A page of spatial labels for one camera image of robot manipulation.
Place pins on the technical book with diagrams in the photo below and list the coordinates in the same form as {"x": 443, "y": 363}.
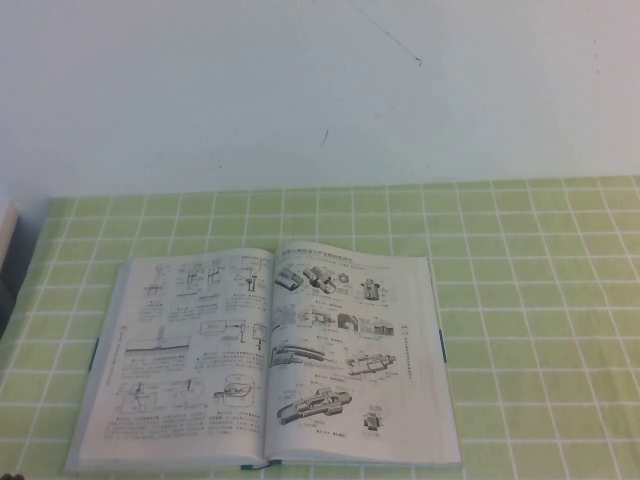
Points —
{"x": 320, "y": 360}

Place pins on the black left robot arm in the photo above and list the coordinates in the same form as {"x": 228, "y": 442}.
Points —
{"x": 10, "y": 477}

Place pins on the green white checked tablecloth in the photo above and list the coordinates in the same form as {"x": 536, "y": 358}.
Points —
{"x": 530, "y": 300}

